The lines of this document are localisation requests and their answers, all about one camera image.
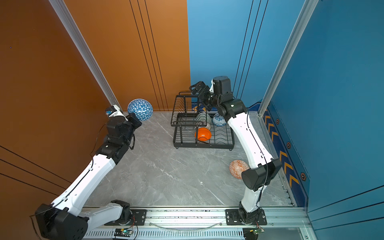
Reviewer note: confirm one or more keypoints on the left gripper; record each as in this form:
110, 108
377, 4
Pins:
133, 118

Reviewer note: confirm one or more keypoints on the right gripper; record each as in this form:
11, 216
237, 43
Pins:
204, 89

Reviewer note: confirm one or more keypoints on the blue triangle pattern bowl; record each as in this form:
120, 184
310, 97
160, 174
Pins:
141, 108

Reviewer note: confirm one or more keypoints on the blue floral bowl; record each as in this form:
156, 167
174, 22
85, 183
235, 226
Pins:
219, 121

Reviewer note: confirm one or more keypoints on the green patterned bowl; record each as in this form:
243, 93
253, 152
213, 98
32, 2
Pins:
203, 117

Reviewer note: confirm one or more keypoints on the white lattice bowl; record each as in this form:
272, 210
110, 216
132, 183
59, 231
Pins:
208, 126

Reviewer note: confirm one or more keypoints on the orange bowl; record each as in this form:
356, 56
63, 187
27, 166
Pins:
203, 134

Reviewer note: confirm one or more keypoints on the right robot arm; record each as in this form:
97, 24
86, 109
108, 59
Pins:
263, 166

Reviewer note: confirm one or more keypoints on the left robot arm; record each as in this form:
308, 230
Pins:
64, 218

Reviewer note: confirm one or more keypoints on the red patterned bowl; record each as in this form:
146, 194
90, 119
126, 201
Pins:
236, 168

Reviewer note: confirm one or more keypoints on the left green circuit board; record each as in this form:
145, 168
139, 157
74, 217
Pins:
125, 233

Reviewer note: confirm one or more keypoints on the green circuit board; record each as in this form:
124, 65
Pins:
252, 233
125, 233

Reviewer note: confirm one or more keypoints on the right green circuit board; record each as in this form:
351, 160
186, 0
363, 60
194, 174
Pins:
252, 233

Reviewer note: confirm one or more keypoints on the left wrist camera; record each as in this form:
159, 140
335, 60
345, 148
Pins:
114, 111

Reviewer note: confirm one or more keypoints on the black wire dish rack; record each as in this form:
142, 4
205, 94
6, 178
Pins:
186, 108

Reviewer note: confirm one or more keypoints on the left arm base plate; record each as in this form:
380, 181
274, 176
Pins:
138, 216

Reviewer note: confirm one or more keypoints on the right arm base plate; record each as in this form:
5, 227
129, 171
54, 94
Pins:
236, 217

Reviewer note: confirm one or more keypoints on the aluminium front rail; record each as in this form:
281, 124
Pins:
202, 217

